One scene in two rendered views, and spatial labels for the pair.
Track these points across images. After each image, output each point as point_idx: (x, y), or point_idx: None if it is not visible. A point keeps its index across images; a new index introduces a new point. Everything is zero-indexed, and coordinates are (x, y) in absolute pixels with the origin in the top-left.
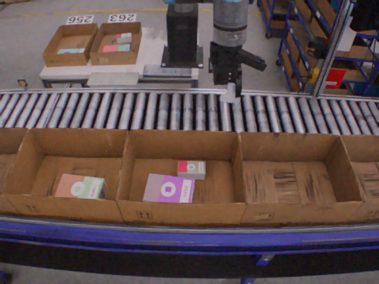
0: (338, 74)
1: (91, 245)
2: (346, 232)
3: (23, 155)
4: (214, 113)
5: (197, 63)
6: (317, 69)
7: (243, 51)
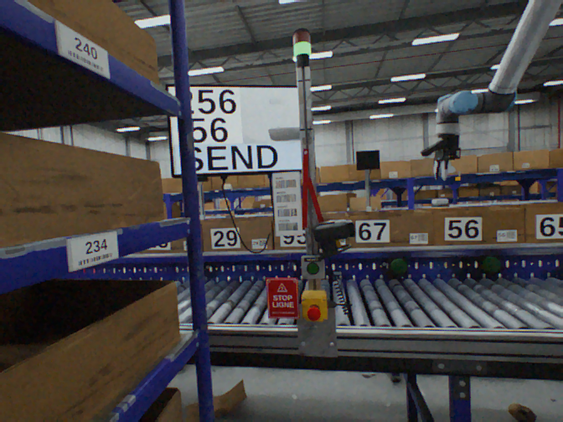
0: (279, 286)
1: None
2: None
3: None
4: (492, 306)
5: None
6: (316, 295)
7: (437, 142)
